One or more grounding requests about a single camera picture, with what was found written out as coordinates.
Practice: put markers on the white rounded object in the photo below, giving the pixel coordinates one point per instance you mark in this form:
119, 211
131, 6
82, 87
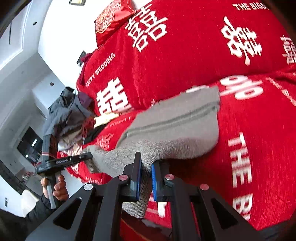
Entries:
30, 200

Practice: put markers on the person's left forearm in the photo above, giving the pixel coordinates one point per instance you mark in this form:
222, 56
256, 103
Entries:
34, 214

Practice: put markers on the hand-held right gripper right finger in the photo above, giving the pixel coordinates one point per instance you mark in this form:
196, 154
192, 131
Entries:
154, 185

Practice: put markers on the red printed folded quilt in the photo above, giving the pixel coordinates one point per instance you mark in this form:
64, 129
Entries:
185, 46

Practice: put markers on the black cloth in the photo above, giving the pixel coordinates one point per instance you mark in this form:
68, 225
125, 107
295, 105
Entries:
92, 134

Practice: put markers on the dark screen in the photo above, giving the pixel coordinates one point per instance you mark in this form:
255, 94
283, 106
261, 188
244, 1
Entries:
27, 146

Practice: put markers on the red printed bed cover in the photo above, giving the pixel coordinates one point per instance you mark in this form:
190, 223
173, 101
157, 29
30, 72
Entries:
266, 139

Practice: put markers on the grey knit sweater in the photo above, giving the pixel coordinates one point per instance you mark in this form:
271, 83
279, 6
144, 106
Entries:
175, 129

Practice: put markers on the red embroidered pillow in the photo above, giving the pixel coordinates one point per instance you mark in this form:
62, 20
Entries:
111, 23

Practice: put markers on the person's left hand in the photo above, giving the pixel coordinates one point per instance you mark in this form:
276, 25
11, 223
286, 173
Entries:
61, 190

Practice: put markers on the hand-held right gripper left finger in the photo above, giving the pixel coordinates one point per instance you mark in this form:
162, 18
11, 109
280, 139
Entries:
138, 178

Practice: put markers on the black wall plug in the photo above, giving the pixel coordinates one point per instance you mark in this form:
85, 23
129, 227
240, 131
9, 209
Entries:
81, 58

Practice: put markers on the pile of mixed clothes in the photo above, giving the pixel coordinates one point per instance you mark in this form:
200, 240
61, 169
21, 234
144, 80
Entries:
67, 111

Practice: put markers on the cream cloth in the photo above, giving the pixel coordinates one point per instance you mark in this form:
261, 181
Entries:
104, 119

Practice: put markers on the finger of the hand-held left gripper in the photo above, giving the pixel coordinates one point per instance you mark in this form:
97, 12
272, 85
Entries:
81, 158

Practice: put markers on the dark wall frame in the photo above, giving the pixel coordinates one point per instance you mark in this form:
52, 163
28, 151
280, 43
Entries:
76, 1

